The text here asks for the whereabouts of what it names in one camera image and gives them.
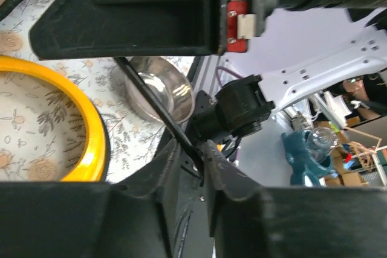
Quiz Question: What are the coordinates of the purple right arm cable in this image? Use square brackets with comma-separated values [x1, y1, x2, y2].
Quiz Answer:
[216, 66, 246, 85]

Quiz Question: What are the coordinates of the yellow double bowl stand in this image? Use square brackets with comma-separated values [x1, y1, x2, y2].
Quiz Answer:
[1, 56, 108, 182]

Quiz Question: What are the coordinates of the stainless steel pet bowl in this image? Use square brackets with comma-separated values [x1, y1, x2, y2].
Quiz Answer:
[125, 56, 195, 123]

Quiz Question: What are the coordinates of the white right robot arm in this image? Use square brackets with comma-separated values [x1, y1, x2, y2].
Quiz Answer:
[190, 0, 386, 143]

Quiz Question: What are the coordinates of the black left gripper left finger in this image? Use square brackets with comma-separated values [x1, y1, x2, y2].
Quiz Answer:
[29, 0, 220, 60]

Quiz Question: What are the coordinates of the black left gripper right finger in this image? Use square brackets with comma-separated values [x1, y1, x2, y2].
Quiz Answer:
[1, 140, 386, 257]

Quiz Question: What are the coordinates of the black tent pole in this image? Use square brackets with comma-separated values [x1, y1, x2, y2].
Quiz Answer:
[114, 57, 204, 175]

